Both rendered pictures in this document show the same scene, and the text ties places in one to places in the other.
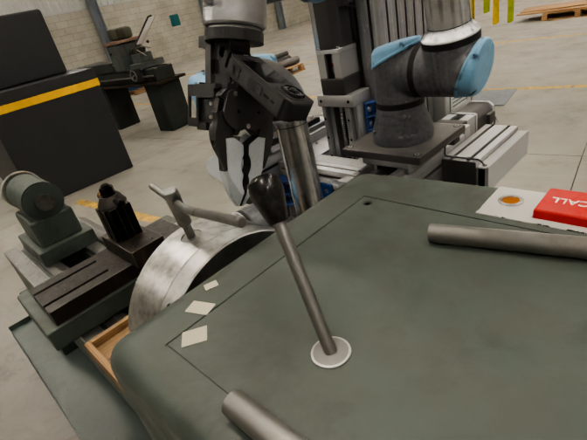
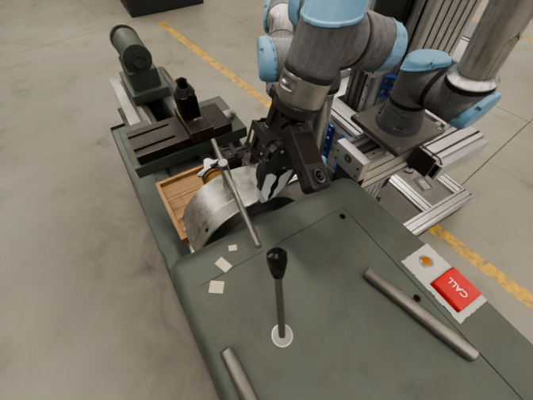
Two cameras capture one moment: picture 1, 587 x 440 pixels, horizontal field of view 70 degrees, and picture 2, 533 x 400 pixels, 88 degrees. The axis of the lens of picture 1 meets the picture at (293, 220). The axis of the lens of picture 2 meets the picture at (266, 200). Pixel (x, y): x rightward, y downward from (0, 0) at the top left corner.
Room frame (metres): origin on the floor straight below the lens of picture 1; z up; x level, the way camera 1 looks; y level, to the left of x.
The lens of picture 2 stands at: (0.18, 0.01, 1.76)
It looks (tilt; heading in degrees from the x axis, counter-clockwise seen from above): 54 degrees down; 9
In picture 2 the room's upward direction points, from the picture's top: straight up
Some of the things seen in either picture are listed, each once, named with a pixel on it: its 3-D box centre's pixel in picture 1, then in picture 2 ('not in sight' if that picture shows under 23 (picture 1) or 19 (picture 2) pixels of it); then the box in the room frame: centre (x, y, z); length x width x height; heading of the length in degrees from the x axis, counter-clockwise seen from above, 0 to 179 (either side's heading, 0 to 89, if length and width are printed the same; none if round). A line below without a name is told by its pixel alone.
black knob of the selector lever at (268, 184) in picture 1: (270, 198); (278, 261); (0.34, 0.02, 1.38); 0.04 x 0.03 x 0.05; 40
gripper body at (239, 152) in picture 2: not in sight; (237, 157); (0.84, 0.21, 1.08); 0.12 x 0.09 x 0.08; 124
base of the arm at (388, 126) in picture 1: (401, 117); (403, 109); (1.01, -0.32, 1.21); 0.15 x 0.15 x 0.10
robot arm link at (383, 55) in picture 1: (399, 69); (421, 77); (1.00, -0.32, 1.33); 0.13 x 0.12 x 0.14; 39
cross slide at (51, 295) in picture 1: (116, 264); (180, 131); (1.09, 0.54, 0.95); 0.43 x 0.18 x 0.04; 130
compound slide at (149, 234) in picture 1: (134, 243); (193, 121); (1.11, 0.47, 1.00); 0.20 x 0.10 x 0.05; 40
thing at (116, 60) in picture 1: (133, 77); not in sight; (7.67, 2.09, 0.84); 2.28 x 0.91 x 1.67; 47
